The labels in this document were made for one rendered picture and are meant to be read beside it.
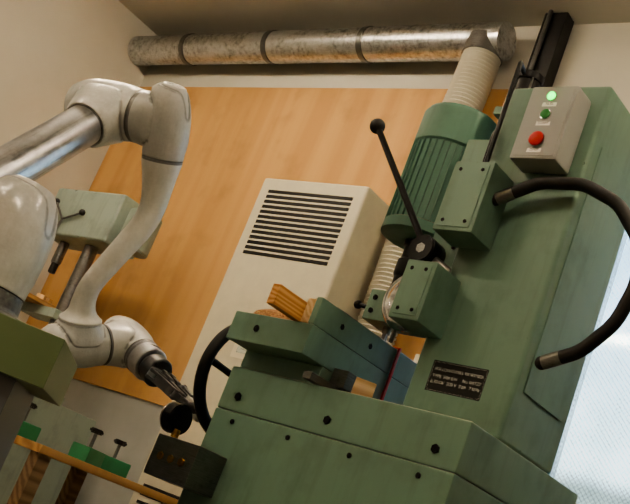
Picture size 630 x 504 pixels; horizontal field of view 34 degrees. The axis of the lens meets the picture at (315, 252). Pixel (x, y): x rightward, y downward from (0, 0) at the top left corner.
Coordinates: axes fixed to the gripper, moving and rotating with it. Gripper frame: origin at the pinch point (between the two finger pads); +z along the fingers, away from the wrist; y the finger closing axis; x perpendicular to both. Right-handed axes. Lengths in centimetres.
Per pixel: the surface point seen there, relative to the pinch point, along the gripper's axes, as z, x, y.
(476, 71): -100, -140, 113
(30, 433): -94, 53, 39
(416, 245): 37, -57, -12
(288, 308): 33, -33, -27
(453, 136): 19, -82, -3
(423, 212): 24, -65, -3
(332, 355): 37, -30, -14
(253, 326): 23.5, -25.5, -22.4
